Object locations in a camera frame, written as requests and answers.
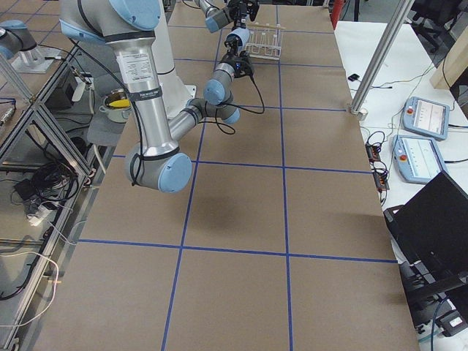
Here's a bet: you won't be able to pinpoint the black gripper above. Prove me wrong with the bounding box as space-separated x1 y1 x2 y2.
228 0 260 21
226 50 253 78

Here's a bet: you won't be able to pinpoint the light blue plastic cup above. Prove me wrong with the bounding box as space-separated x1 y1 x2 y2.
226 28 250 47

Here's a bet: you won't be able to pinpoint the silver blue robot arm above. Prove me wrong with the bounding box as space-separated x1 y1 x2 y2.
194 0 260 33
60 1 260 193

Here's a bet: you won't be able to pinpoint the small black device on table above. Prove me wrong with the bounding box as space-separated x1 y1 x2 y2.
347 74 360 81

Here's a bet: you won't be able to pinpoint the pot with yellow contents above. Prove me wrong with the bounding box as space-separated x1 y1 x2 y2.
99 88 132 124

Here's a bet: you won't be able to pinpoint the black orange usb hub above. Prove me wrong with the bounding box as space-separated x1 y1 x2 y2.
365 143 389 192

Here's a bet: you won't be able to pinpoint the brown paper table cover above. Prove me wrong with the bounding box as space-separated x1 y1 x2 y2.
32 5 418 350

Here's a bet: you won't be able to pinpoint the upper teach pendant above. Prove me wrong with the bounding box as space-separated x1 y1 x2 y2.
402 97 450 140

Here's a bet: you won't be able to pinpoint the teach pendant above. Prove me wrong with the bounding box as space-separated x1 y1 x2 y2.
392 135 448 184
402 97 450 140

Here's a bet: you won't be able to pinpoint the lower teach pendant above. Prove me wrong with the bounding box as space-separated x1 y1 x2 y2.
392 135 448 184

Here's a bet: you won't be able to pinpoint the black laptop computer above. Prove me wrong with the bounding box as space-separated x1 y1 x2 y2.
384 171 467 279

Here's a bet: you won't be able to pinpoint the white wire cup holder rack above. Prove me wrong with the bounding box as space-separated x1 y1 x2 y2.
246 23 285 61

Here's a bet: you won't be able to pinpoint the aluminium camera mast post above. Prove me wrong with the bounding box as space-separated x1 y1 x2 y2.
349 0 415 121

